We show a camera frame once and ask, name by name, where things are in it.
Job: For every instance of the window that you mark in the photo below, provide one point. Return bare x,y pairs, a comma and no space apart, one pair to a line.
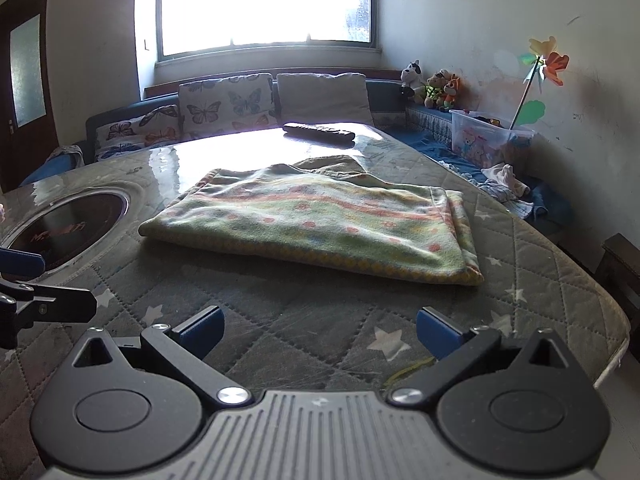
265,5

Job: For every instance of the plain beige cushion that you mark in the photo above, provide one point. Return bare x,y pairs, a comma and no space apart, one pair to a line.
325,97

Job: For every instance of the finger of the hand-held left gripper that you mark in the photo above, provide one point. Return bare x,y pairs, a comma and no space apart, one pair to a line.
22,262
65,305

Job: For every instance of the orange plush toy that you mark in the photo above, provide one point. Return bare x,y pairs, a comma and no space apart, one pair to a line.
452,92

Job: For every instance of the black and white plush cow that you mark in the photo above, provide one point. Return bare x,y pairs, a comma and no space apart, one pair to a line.
412,80

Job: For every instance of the colourful patterned towel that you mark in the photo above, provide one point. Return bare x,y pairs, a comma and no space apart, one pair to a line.
310,220

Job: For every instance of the dark wooden door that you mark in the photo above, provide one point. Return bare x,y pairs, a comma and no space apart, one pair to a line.
27,135

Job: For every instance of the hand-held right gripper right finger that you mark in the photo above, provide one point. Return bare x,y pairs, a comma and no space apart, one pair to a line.
440,332

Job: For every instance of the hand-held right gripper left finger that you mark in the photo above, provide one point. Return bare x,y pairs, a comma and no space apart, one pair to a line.
202,332

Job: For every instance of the butterfly print cushion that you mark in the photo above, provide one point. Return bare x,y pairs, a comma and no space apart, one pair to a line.
225,105
140,132

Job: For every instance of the blue sofa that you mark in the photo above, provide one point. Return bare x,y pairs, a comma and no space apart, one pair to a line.
390,100

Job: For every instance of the dark wooden stool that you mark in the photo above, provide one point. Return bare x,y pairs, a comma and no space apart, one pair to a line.
622,270

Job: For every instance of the white cloth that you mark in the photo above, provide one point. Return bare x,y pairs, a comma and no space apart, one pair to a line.
505,177

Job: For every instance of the black remote control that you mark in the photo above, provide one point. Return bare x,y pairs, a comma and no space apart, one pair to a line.
320,133

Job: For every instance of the clear plastic storage box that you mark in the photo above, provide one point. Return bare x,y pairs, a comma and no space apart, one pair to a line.
487,140

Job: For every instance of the dark blue cloth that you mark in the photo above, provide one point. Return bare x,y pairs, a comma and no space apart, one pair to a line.
550,205

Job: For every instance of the round black induction cooktop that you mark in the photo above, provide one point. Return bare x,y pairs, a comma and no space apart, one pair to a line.
65,225

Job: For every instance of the grey cloth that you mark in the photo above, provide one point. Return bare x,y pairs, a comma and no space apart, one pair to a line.
67,154

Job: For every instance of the colourful pinwheel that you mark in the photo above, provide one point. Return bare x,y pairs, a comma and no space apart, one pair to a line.
547,62

